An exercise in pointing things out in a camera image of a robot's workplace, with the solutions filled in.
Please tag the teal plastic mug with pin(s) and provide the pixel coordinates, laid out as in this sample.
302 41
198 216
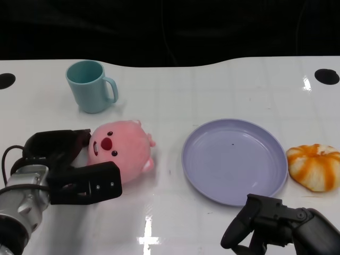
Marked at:
87 93

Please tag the orange striped toy bun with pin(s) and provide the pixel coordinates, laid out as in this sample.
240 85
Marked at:
313 170

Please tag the black backdrop curtain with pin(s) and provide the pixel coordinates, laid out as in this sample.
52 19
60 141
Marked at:
170 29

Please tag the black round table grommet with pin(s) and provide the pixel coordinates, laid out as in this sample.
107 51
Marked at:
326 77
6 81

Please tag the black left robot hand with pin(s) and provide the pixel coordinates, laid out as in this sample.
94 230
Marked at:
79 183

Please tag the pink plush beaver doll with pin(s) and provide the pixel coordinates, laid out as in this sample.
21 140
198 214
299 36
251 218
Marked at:
127 148

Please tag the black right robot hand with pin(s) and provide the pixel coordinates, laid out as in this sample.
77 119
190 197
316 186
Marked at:
292 228

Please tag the purple plastic plate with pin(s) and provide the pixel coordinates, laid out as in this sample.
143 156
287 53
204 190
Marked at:
233 162

